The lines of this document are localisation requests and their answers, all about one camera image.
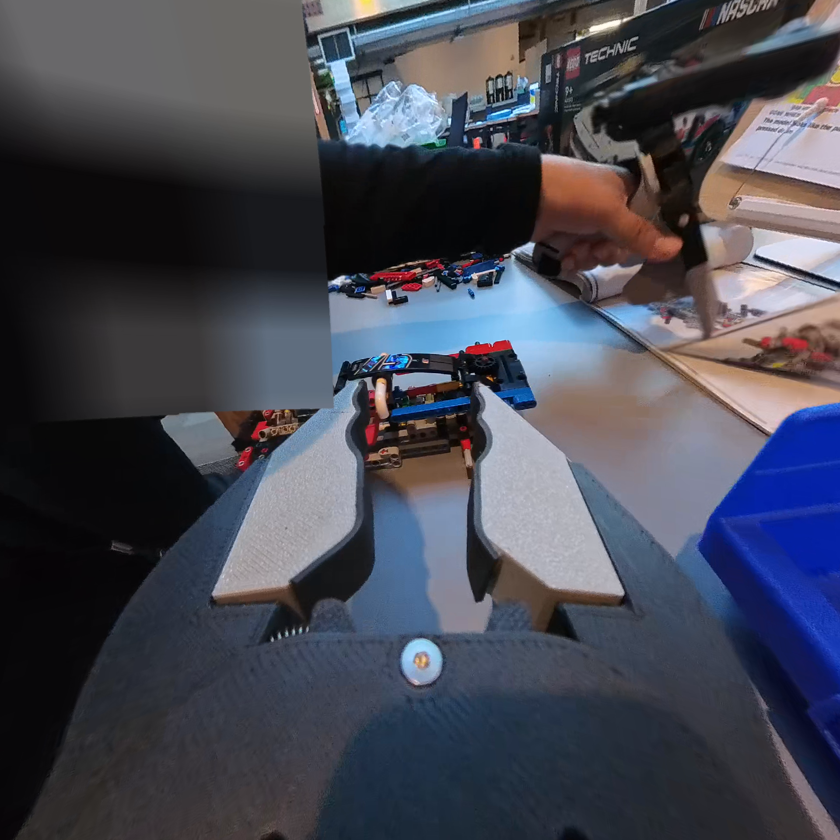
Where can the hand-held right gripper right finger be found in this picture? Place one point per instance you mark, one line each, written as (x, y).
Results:
(544, 525)

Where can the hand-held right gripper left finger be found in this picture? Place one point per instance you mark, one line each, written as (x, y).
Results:
(295, 512)

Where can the brick car chassis model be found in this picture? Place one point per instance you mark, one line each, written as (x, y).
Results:
(433, 412)

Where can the blue storage bin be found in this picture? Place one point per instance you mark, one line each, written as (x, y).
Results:
(774, 558)

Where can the person's left forearm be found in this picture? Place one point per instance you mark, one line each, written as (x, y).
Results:
(426, 197)

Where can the person's left hand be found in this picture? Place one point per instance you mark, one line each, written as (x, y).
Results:
(584, 203)

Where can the printed instruction sheet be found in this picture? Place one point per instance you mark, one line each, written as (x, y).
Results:
(807, 151)

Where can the toy car set box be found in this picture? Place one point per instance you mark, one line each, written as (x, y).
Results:
(571, 79)

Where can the dark bottle trio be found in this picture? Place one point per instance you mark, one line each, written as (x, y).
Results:
(500, 88)

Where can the building instruction booklet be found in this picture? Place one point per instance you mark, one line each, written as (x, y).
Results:
(754, 394)

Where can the pile of loose bricks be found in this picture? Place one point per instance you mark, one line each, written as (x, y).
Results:
(420, 279)

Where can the clear plastic bag heap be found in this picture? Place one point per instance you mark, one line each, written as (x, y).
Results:
(400, 115)

